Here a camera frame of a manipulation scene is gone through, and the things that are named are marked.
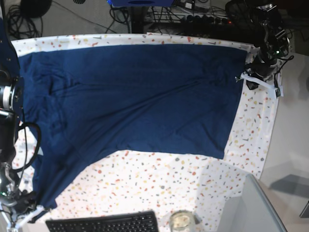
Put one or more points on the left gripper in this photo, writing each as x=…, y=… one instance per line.
x=261, y=68

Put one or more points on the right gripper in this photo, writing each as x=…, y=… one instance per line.
x=20, y=202

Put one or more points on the navy blue t-shirt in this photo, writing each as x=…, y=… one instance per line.
x=92, y=102

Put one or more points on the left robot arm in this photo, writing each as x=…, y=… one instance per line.
x=261, y=21

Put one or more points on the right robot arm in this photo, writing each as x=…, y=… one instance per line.
x=12, y=120

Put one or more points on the black computer keyboard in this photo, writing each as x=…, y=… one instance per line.
x=134, y=222

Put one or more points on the grey laptop computer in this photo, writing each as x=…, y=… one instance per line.
x=250, y=212

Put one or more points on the terrazzo pattern table cover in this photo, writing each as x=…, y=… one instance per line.
x=129, y=181

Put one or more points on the clear glass jar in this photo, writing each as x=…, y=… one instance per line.
x=182, y=221

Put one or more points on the blue box with oval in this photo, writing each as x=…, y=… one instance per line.
x=140, y=3

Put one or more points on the black wire rack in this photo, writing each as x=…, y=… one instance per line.
x=178, y=14

